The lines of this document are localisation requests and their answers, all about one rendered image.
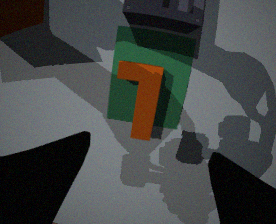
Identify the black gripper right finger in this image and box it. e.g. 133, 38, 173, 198
209, 152, 276, 224

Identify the orange l-shaped part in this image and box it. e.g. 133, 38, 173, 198
117, 61, 163, 140

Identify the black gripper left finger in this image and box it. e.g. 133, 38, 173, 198
0, 131, 90, 224

